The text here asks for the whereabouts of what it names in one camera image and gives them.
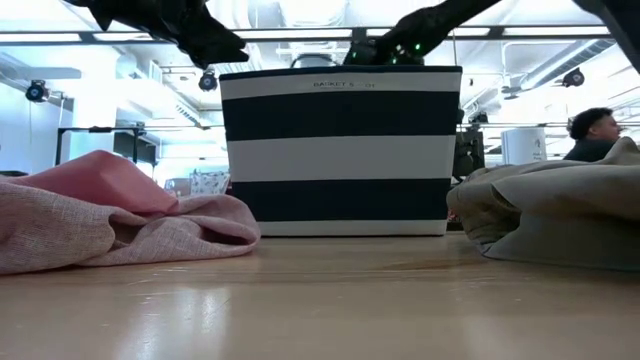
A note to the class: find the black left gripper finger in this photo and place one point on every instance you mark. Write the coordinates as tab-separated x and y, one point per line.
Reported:
215	47

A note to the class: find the salmon pink garment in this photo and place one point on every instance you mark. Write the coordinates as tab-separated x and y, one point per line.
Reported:
100	182

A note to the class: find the beige khaki garment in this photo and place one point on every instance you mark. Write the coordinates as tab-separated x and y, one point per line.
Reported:
560	215

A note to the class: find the light pink woven garment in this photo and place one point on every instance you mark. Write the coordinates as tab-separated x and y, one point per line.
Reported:
55	235

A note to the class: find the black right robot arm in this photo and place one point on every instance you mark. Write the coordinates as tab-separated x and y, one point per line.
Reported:
460	10

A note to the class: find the navy white striped fabric basket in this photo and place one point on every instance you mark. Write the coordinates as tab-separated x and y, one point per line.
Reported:
340	160

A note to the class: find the white patterned board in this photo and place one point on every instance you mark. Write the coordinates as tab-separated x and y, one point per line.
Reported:
210	183

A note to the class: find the brown cardboard box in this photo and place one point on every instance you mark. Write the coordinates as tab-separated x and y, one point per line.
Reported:
177	186

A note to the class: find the white cylindrical appliance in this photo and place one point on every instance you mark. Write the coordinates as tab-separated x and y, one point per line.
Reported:
523	146

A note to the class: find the person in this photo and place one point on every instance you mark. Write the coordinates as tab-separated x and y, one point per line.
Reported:
592	135

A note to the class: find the black ceiling camera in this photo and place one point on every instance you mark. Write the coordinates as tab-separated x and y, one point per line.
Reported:
573	77
37	92
208	81

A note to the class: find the black metal stand frame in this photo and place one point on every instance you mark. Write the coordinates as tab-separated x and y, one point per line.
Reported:
95	130

